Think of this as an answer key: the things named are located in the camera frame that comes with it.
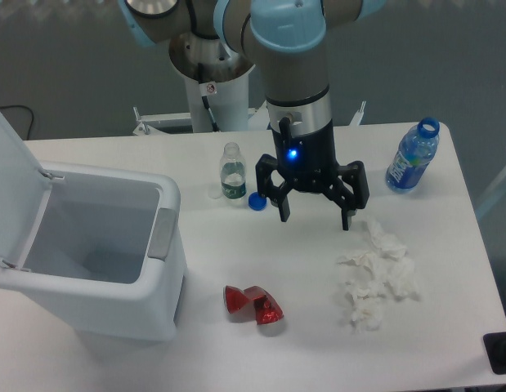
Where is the white trash bin lid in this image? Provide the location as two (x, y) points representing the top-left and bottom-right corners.
(0, 112), (65, 270)

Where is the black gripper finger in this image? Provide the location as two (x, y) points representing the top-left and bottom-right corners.
(325, 161), (369, 231)
(255, 154), (292, 222)

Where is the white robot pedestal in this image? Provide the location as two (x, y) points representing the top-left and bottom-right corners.
(168, 31), (257, 133)

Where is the white table frame bracket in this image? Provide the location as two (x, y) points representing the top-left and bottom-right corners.
(132, 106), (193, 136)

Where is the crushed red can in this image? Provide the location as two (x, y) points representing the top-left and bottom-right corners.
(223, 286), (284, 326)

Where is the black device at table edge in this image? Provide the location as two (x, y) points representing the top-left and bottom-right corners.
(483, 332), (506, 375)

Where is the black floor cable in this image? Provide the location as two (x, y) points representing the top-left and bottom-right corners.
(0, 105), (35, 140)

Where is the white bottle cap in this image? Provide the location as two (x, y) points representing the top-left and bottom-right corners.
(208, 189), (222, 199)

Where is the black cable on pedestal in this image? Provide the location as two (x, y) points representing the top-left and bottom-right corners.
(197, 63), (221, 132)

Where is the white trash bin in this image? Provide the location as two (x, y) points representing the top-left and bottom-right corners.
(0, 163), (186, 341)

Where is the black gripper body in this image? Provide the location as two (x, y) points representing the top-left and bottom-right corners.
(272, 117), (341, 194)

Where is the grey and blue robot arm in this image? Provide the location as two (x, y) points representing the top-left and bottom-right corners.
(119, 1), (383, 227)

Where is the blue bottle cap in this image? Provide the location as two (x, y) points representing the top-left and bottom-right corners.
(248, 192), (266, 212)

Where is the crumpled white tissue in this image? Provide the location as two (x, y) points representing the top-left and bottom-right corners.
(338, 216), (421, 332)

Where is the clear bottle green label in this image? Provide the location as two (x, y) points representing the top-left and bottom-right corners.
(219, 142), (247, 206)

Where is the blue plastic bottle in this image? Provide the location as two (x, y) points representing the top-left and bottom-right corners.
(385, 117), (440, 194)

